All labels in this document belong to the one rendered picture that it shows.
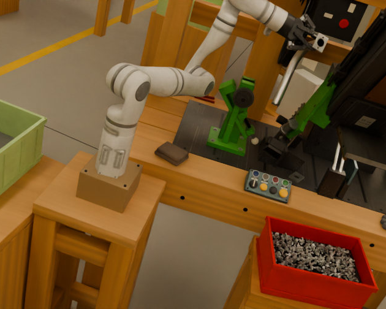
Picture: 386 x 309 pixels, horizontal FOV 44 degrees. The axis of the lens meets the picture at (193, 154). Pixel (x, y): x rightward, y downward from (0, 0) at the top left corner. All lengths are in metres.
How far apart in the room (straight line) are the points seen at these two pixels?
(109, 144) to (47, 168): 0.37
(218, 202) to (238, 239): 1.21
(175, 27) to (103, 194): 0.87
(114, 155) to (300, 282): 0.64
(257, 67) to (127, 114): 0.87
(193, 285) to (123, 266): 1.06
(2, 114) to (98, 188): 0.46
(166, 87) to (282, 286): 0.67
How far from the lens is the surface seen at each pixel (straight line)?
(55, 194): 1.48
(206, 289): 2.49
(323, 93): 1.71
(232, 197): 1.62
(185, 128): 1.85
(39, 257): 1.58
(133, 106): 1.30
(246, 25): 2.08
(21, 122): 1.66
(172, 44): 2.05
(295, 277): 1.41
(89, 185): 1.43
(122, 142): 1.36
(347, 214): 1.74
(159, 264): 2.52
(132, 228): 1.41
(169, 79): 1.44
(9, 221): 1.47
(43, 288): 1.67
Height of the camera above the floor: 1.80
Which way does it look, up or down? 32 degrees down
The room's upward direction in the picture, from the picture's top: 18 degrees clockwise
